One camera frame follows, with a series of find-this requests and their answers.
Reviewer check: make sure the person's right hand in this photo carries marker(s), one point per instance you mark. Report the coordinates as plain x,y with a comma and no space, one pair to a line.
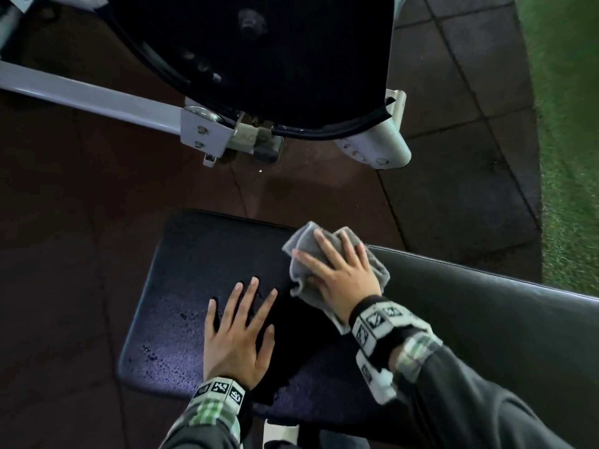
348,285

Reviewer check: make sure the person's left hand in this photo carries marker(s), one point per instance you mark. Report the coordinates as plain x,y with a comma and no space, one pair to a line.
234,350

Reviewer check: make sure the grey cleaning cloth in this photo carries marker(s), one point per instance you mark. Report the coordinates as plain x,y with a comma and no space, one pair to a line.
299,247

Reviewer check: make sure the black padded bench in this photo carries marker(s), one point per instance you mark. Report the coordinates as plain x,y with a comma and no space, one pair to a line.
468,332

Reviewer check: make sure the grey gym machine frame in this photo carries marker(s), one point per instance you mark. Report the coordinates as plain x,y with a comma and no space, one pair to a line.
281,65

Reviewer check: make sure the person's right forearm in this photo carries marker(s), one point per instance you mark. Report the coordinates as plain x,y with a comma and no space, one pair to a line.
468,406

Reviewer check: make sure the person's left forearm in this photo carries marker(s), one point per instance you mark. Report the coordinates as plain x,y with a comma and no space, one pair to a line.
206,430

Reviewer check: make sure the person's dark trousers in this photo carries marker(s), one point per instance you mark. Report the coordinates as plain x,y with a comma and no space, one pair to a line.
337,441

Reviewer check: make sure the left marker wristband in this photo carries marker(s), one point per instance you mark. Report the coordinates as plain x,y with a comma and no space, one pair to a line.
220,390

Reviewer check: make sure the marker wristband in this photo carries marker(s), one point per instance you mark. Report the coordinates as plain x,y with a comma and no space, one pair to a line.
220,390
379,327

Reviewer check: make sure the right marker wristband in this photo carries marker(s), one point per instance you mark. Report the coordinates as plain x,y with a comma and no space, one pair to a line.
379,327

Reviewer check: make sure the cream foam slipper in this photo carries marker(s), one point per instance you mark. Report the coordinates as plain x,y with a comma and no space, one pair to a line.
281,434

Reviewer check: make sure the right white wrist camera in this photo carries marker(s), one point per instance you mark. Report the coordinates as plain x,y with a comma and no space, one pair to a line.
376,381

